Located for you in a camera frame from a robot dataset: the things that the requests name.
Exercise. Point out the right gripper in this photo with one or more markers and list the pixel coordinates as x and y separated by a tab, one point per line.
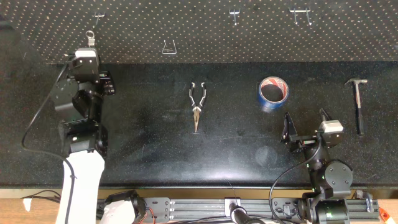
304	142

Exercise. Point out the black and white pliers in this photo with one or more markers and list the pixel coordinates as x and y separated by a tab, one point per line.
196	109

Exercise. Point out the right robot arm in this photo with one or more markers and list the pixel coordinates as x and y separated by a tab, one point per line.
337	179

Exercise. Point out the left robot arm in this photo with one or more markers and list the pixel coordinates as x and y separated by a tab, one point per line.
81	180

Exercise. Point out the black pegboard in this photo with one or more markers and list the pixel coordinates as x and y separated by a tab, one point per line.
217	34

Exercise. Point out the roll of blue tape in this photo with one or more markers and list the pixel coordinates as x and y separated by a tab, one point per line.
262	99

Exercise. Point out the metal hook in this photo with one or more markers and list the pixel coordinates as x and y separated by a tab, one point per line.
300	11
169	53
234	13
99	14

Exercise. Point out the white paper scrap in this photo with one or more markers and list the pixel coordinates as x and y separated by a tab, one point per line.
27	203

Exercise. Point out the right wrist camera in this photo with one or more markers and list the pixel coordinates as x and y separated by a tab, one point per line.
331	127

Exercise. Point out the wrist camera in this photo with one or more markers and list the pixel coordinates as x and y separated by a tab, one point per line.
85	53
331	127

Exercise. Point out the mounting rail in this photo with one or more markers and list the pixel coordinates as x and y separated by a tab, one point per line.
199	208

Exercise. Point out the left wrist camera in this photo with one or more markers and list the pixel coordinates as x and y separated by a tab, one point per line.
85	53

